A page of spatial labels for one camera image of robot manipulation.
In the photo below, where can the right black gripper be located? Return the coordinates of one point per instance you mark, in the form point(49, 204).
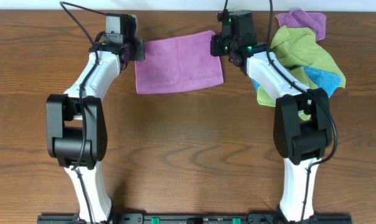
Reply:
point(216, 50)

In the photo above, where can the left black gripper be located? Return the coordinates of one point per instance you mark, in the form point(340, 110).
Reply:
point(140, 53)

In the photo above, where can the purple microfiber cloth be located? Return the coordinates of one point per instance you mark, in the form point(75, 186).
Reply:
point(178, 64)

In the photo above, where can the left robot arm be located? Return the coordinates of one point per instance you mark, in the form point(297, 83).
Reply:
point(76, 130)

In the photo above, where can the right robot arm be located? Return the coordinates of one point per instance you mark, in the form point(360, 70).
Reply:
point(302, 126)

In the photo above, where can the large green cloth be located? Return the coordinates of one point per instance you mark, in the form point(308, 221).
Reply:
point(297, 46)

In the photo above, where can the small green cloth with label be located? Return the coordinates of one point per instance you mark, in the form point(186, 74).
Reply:
point(264, 99)

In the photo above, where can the purple cloth at back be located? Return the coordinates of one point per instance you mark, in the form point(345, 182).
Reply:
point(299, 18)

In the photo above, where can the blue cloth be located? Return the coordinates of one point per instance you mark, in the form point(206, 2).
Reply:
point(323, 79)

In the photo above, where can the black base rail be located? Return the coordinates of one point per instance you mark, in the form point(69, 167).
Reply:
point(251, 218)

